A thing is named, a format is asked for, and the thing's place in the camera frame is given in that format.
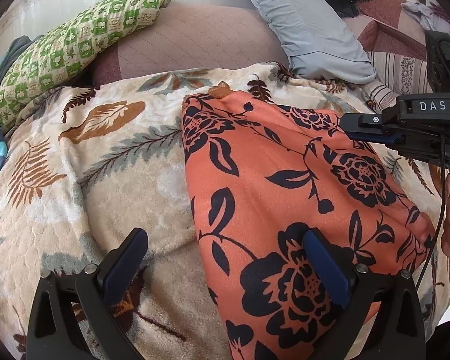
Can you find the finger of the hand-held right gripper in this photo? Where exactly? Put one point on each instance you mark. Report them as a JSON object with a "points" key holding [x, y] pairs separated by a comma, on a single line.
{"points": [[375, 137], [367, 120]]}

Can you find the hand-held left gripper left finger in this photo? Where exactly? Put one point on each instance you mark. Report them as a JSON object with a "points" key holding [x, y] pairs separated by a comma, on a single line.
{"points": [[125, 270]]}

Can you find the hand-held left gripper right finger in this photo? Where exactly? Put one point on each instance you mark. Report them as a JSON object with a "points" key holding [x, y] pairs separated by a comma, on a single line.
{"points": [[324, 266]]}

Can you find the orange floral print garment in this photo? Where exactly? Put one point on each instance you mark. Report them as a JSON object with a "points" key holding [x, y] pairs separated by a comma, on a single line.
{"points": [[270, 157]]}

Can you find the beige striped cloth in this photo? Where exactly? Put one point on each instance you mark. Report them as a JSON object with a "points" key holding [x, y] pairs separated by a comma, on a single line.
{"points": [[401, 78]]}

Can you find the cream leaf print blanket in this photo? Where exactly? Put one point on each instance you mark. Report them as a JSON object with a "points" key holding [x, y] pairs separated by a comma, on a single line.
{"points": [[108, 180]]}

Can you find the white purple floral cloth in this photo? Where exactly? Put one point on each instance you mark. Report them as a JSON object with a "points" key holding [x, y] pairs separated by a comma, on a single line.
{"points": [[427, 15]]}

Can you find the grey ruffled pillow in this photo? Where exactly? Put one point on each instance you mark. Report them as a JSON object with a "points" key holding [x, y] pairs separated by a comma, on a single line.
{"points": [[307, 26]]}

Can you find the mauve quilted bedsheet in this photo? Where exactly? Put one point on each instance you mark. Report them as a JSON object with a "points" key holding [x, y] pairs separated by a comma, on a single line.
{"points": [[195, 41]]}

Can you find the green checkered pillow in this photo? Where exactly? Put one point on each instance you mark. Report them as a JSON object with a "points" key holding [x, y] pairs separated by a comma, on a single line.
{"points": [[71, 52]]}

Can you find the grey-blue knit sweater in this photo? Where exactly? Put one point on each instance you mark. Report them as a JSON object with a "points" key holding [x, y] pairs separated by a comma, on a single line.
{"points": [[7, 60]]}

